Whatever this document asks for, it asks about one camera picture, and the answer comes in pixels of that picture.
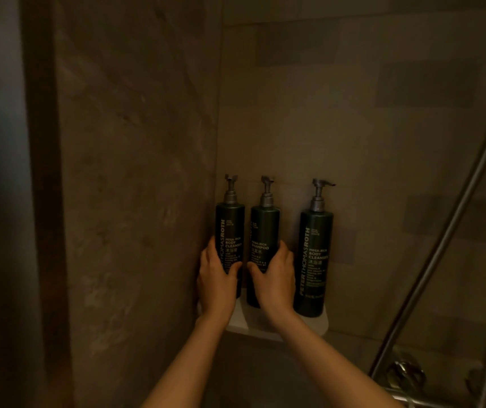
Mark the person's right hand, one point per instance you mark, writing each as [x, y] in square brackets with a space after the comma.
[277, 286]

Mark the person's left hand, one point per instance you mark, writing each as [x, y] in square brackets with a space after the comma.
[215, 288]

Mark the person's left thumb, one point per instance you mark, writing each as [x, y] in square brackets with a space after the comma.
[235, 271]

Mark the person's right thumb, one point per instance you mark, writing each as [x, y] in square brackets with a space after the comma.
[255, 269]

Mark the dark green pump bottle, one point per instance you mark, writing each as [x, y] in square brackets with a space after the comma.
[230, 225]
[264, 233]
[313, 267]

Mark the person's left forearm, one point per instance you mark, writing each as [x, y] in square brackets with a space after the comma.
[192, 365]

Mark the person's right forearm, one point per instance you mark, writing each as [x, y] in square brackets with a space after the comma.
[323, 365]

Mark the white corner shelf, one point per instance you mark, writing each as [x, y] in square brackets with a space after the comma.
[249, 322]

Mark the chrome shower faucet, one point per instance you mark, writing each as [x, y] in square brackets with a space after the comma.
[406, 376]

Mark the slanted metal shower rail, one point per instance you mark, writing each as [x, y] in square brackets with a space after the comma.
[442, 237]

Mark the brown door frame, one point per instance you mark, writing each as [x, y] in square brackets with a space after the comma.
[47, 208]

